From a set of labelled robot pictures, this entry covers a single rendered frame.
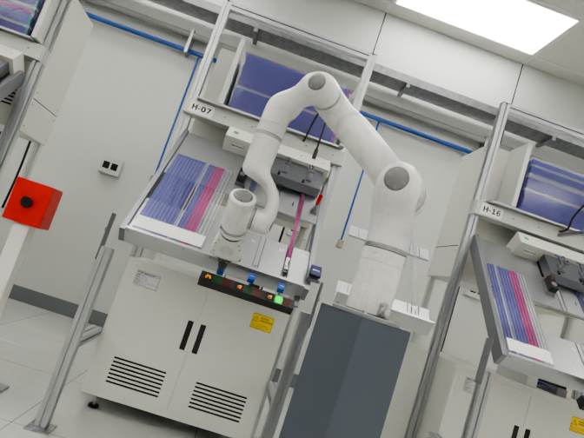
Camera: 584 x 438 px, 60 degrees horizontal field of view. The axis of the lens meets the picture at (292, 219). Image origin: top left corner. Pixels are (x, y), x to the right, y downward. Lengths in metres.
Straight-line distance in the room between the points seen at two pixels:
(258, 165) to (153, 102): 2.50
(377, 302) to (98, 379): 1.27
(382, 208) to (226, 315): 0.99
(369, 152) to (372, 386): 0.63
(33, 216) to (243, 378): 1.02
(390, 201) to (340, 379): 0.47
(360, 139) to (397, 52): 2.86
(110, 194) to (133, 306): 1.86
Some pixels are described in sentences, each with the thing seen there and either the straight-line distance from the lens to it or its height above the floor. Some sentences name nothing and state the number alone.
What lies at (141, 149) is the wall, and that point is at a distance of 3.92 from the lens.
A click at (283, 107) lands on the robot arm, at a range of 1.60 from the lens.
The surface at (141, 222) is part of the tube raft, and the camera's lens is 1.86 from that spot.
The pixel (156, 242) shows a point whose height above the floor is 0.71.
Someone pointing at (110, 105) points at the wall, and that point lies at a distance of 4.05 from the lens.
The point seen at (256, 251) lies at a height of 0.79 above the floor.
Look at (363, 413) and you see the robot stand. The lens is 1.36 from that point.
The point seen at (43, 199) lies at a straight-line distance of 2.06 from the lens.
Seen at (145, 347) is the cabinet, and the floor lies 0.30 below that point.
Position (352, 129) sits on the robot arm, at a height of 1.20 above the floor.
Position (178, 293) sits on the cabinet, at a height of 0.54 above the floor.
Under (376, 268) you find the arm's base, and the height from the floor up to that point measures 0.83.
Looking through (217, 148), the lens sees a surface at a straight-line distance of 2.32.
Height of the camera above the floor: 0.73
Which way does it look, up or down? 7 degrees up
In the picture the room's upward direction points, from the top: 18 degrees clockwise
